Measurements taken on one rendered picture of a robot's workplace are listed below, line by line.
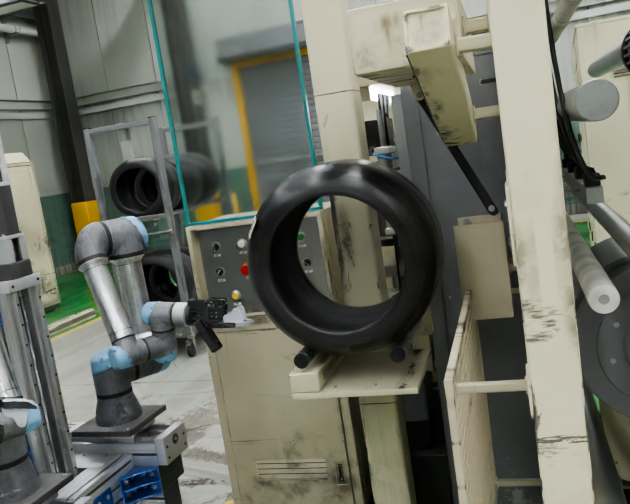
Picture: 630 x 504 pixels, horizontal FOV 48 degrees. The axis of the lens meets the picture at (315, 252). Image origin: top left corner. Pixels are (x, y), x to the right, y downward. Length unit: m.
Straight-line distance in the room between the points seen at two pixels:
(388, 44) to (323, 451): 1.71
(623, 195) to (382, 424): 3.31
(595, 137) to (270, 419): 3.32
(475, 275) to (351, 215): 0.44
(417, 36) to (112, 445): 1.60
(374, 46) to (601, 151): 3.81
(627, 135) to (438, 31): 3.89
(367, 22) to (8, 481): 1.44
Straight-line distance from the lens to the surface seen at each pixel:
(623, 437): 2.67
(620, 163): 5.35
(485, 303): 2.24
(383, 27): 1.65
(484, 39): 1.62
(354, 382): 2.12
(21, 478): 2.07
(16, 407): 1.66
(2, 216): 2.19
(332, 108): 2.30
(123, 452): 2.45
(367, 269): 2.33
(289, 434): 2.87
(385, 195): 1.91
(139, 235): 2.41
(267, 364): 2.79
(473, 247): 2.20
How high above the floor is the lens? 1.49
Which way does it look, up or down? 8 degrees down
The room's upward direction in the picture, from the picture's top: 9 degrees counter-clockwise
